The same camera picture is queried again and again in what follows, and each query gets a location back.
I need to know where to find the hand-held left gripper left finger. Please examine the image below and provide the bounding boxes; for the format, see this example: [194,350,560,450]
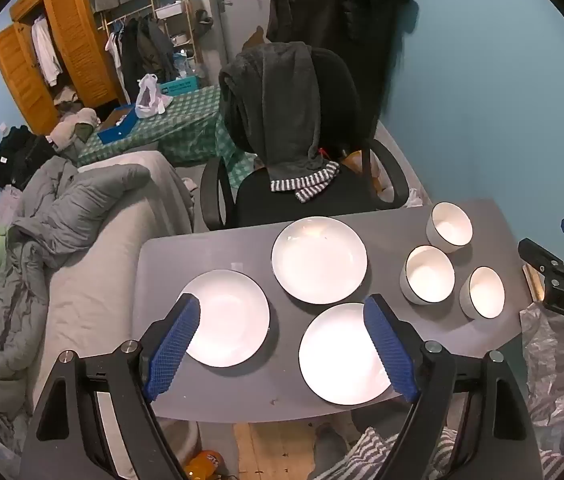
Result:
[17,292,203,480]

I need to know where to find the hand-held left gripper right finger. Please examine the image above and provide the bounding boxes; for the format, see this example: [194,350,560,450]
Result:
[362,294,545,480]

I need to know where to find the beige clothes pile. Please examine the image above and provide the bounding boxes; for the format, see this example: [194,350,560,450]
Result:
[44,107,100,151]

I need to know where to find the white hanging shirt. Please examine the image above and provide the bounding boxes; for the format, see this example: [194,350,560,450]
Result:
[31,15,65,88]

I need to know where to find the grey door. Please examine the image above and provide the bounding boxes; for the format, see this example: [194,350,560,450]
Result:
[203,0,283,86]

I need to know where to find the grey sheeted mattress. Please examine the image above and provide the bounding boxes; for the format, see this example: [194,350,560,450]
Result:
[27,150,198,426]

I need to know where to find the person's striped trousers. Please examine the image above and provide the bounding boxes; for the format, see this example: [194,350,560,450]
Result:
[307,425,468,480]

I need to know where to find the teal box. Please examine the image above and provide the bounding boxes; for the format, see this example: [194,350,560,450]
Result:
[157,76,201,96]

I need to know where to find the grey white striped cloth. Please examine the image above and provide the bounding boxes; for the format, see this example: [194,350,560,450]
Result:
[269,162,341,204]

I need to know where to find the black office chair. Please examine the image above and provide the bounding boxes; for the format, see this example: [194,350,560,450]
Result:
[199,45,410,233]

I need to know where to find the grey hoodie with striped cuff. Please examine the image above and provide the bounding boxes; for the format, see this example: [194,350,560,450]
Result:
[218,42,341,181]

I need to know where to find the white bowl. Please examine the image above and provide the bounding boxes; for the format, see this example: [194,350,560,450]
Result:
[425,201,474,254]
[399,245,457,306]
[458,266,506,321]

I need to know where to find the white plate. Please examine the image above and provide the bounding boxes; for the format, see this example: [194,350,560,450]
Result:
[176,269,271,368]
[270,216,369,306]
[298,302,398,406]

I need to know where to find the green checked tablecloth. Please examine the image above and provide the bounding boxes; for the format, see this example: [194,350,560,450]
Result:
[79,85,254,188]

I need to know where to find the blue box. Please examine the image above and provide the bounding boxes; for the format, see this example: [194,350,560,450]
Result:
[97,105,140,144]

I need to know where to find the black hanging coats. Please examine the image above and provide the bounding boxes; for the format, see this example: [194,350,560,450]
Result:
[264,0,413,121]

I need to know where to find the black clothes pile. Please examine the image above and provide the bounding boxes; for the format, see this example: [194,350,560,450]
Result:
[0,125,58,191]

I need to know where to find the dark hanging jackets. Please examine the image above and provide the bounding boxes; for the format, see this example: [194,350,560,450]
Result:
[121,16,178,102]

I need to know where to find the silver plastic sheet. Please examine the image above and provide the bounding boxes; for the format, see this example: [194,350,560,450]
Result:
[519,300,564,466]

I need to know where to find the orange bag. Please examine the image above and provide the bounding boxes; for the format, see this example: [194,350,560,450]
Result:
[344,150,393,196]

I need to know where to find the person's grey clad leg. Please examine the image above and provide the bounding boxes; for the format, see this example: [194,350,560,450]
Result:
[312,420,360,480]

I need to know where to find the wooden wardrobe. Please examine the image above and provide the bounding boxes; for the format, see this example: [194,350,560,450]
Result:
[0,0,130,136]

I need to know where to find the white plastic basin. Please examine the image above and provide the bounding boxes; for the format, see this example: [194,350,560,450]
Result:
[154,417,199,463]

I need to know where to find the white plastic bag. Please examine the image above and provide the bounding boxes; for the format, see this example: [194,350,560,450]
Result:
[134,74,174,119]

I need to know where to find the wooden board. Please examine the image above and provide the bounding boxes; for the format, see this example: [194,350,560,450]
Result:
[523,262,547,305]

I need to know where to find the white shelf unit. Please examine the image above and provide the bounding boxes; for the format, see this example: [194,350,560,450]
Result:
[149,0,199,66]

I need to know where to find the grey duvet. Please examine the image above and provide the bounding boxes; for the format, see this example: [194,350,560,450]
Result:
[0,157,153,411]

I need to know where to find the orange bottle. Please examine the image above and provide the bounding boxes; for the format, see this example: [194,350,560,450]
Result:
[182,449,225,480]

